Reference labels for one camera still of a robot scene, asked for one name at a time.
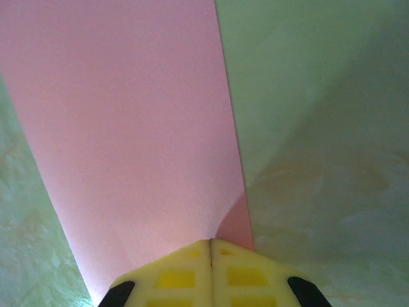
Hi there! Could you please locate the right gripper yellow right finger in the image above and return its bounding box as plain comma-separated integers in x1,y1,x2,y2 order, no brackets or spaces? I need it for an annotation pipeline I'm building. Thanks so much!
210,238,333,307

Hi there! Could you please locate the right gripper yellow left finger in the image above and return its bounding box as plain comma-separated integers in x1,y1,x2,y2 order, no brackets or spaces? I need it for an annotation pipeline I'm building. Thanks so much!
98,239,213,307

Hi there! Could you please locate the pink square paper sheet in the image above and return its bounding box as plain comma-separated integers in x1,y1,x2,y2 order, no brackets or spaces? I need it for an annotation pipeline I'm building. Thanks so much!
0,0,256,307

